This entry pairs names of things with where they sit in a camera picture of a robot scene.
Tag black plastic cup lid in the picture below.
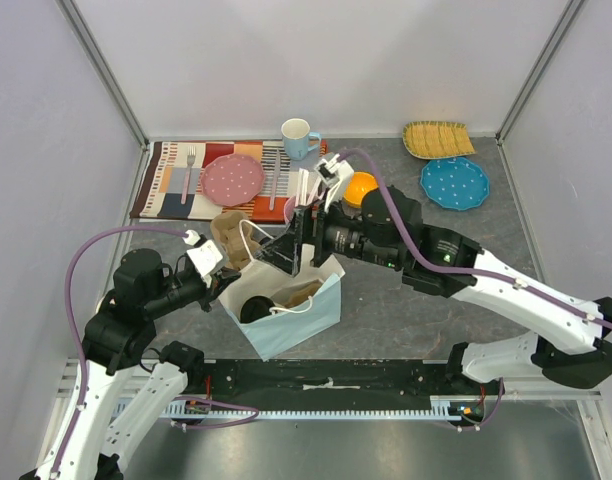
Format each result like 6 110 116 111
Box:
239 296 275 324

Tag light blue paper bag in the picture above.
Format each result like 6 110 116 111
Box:
219 229 345 360

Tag brown cardboard cup carrier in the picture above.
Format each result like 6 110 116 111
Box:
277 280 323 309

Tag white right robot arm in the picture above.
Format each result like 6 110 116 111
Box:
254 187 612 394

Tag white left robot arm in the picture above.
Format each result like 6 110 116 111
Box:
25 241 240 479

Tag pink straw holder cup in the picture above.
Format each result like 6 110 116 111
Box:
283 196 296 224

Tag white wrapped straw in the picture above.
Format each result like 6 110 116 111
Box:
295 168 309 207

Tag orange bowl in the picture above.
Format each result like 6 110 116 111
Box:
343 172 378 208

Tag grey table knife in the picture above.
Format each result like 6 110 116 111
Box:
269 149 281 212

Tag pink polka dot plate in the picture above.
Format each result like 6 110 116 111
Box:
200 153 265 207

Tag light blue mug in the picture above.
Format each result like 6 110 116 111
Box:
281 118 322 161

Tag colourful striped placemat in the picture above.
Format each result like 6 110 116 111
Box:
130 140 328 224

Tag yellow woven tray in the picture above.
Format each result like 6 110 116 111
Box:
402 121 476 161

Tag blue polka dot plate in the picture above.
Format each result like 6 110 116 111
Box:
420 157 490 211

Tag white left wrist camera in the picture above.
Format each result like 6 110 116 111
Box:
184 230 228 278

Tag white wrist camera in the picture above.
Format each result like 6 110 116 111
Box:
315 154 354 212
184 230 228 278

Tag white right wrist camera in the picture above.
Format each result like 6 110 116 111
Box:
315 154 354 212

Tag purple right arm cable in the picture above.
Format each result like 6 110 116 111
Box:
335 148 612 434

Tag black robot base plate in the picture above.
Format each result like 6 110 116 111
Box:
185 359 499 412

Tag silver fork pink handle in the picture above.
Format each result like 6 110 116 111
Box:
181 144 197 205

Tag grey slotted cable duct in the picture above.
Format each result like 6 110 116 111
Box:
110 397 487 420

